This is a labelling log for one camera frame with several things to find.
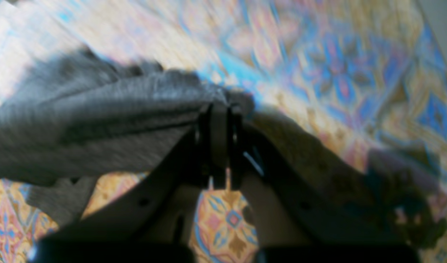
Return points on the patterned tablecloth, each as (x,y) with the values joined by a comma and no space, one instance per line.
(358,74)

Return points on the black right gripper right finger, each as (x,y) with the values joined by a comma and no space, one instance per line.
(283,173)

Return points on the grey t-shirt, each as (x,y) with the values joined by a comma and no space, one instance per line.
(75,118)

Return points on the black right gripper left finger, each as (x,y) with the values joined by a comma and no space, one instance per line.
(152,222)

